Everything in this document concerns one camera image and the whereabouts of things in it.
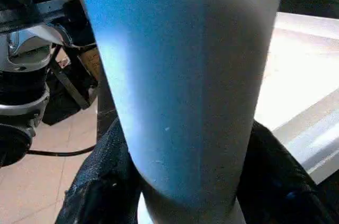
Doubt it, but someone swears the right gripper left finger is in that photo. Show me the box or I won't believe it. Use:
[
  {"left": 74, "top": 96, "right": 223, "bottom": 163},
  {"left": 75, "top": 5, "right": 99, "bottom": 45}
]
[{"left": 56, "top": 119, "right": 142, "bottom": 224}]

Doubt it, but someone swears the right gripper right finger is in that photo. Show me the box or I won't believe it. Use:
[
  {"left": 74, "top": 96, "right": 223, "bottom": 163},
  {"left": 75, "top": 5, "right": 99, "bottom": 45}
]
[{"left": 237, "top": 121, "right": 339, "bottom": 224}]

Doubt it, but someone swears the white plastic table top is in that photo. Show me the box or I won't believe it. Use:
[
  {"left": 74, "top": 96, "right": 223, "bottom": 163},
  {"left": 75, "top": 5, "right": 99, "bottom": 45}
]
[{"left": 253, "top": 11, "right": 339, "bottom": 185}]

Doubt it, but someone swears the white plastic table leg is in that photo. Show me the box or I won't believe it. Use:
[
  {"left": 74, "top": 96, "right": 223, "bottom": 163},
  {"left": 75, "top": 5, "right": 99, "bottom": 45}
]
[{"left": 74, "top": 0, "right": 288, "bottom": 224}]

